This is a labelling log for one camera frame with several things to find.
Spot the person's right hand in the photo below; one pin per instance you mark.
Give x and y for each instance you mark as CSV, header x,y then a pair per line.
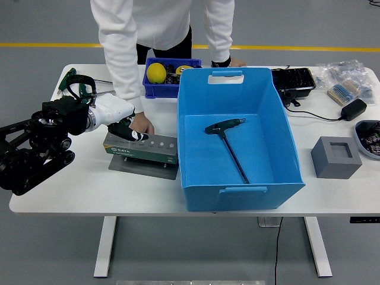
x,y
142,123

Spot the yellow lemon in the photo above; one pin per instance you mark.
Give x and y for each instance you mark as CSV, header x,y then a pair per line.
x,y
155,72

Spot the black table control panel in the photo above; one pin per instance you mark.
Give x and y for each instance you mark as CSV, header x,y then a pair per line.
x,y
363,220

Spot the green metal hex key stand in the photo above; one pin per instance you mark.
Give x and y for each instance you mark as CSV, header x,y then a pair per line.
x,y
139,154

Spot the clear plastic parts bag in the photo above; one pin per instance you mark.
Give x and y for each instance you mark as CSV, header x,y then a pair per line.
x,y
347,69
323,74

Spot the small dark blue bin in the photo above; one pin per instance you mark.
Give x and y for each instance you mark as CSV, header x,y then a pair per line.
x,y
158,90

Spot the person's right forearm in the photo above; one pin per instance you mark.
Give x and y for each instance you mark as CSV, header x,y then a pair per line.
x,y
124,80

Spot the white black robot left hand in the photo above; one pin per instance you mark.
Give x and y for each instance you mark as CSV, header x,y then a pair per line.
x,y
114,108

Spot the dark small electronic parts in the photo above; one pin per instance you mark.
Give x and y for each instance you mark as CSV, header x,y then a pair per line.
x,y
371,138

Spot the black power adapter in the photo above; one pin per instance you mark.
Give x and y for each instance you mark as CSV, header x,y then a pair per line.
x,y
353,110

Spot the pale blue oval dish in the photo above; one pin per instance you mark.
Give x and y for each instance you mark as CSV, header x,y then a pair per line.
x,y
360,147

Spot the large light blue plastic box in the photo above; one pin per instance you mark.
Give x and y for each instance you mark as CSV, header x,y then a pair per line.
x,y
231,148

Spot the yellow tape measure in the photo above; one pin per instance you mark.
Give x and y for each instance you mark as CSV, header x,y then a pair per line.
x,y
181,69

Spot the grey metal table bracket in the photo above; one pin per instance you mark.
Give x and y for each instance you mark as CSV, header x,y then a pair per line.
x,y
267,222

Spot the black plastic tray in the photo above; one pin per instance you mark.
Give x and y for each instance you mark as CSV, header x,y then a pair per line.
x,y
292,78

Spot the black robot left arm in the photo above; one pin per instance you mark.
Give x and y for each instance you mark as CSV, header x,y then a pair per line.
x,y
35,148

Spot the person's left forearm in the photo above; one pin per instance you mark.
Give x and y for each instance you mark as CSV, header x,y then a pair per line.
x,y
219,41

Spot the person's left hand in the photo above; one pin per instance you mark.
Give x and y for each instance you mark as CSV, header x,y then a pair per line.
x,y
239,63

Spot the white table leg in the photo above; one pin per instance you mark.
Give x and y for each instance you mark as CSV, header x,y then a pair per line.
x,y
105,246
319,246

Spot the taped resistor strip bundle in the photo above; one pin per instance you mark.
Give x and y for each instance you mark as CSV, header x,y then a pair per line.
x,y
344,92

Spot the grey cube block with recess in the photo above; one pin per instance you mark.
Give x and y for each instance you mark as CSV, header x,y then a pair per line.
x,y
326,166

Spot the dark small hardware pile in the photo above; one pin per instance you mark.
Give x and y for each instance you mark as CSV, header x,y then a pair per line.
x,y
171,75

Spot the person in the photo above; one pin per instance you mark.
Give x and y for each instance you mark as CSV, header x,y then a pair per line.
x,y
160,23

